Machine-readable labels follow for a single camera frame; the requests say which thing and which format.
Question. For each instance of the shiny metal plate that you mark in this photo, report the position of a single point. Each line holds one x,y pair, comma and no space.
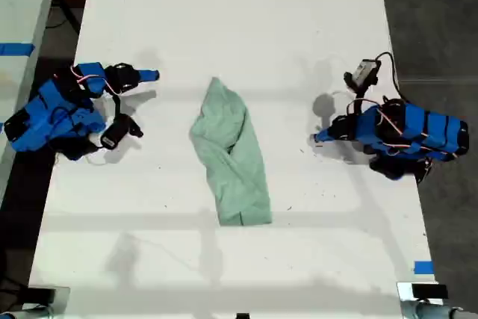
62,298
404,293

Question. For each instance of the short blue tape piece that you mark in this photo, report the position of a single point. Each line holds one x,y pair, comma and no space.
424,267

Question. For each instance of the pale green T-shirt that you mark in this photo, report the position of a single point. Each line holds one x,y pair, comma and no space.
231,154

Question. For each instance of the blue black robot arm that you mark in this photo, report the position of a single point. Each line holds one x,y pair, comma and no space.
48,110
422,132

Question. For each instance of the black camera stalk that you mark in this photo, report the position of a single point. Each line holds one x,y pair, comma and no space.
116,108
360,96

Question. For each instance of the small black box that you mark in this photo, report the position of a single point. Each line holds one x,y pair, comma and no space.
429,291
41,295

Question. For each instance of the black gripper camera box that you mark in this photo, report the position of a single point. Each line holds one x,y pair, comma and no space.
362,72
115,134

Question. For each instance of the long blue tape strip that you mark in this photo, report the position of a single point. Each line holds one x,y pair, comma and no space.
16,49

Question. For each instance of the grey metal pipe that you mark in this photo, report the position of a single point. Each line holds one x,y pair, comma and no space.
26,313
437,311

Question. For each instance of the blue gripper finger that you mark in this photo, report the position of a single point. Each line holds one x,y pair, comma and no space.
147,79
147,72
330,138
328,132

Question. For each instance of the white side table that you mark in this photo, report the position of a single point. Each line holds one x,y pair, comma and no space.
22,16

